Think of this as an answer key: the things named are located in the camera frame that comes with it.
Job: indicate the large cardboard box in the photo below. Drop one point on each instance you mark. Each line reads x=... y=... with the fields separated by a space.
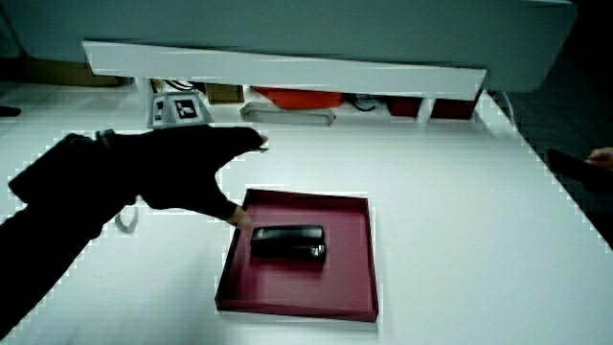
x=67 y=73

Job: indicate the dark red square plate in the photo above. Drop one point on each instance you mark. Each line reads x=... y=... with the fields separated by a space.
x=306 y=282

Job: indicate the brown cardboard box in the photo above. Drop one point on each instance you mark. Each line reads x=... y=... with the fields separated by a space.
x=224 y=93

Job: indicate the dark red box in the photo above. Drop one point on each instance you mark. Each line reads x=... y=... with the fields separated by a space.
x=453 y=108
x=403 y=106

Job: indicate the orange plastic container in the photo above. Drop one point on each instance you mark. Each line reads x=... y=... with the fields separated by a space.
x=300 y=98

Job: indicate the white long shelf board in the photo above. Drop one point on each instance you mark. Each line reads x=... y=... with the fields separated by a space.
x=287 y=72

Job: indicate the person's left hand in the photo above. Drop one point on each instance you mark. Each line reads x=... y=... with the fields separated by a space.
x=182 y=163

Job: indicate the grey flat pouch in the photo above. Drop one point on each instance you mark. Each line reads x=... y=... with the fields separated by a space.
x=287 y=115

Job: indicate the black stapper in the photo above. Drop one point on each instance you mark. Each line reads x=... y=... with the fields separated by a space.
x=288 y=242

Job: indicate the black flat object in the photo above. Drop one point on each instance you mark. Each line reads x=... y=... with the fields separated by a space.
x=8 y=111

